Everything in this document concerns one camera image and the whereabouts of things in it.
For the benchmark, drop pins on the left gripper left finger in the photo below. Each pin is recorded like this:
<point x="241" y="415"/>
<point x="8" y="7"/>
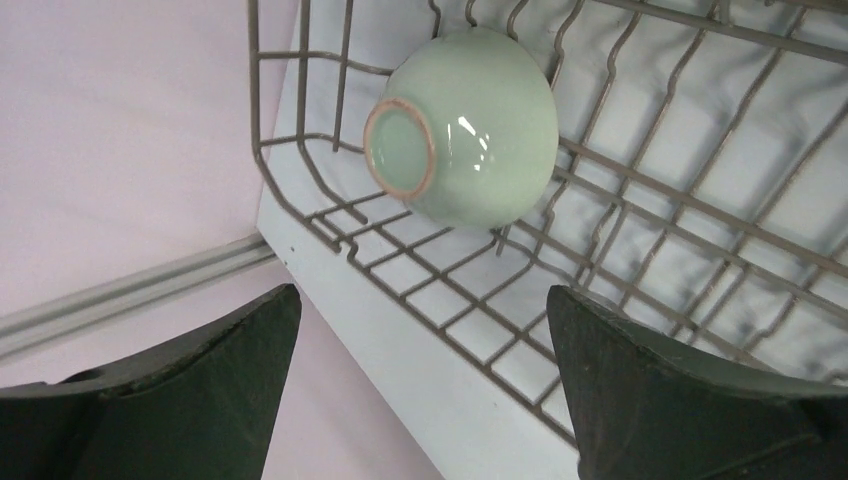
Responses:
<point x="202" y="405"/>

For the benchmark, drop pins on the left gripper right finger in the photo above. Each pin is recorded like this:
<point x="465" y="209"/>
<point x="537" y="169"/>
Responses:
<point x="645" y="406"/>

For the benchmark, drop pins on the green ceramic bowl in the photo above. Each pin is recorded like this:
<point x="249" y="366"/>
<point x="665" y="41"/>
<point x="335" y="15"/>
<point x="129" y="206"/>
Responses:
<point x="465" y="131"/>

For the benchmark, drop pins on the grey wire dish rack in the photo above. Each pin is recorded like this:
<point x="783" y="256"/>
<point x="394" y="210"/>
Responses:
<point x="700" y="188"/>

